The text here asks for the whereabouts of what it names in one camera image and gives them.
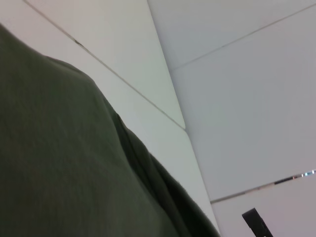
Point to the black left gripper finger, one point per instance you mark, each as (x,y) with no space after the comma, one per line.
(258,223)

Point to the dark green t-shirt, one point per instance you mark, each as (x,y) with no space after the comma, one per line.
(61,148)

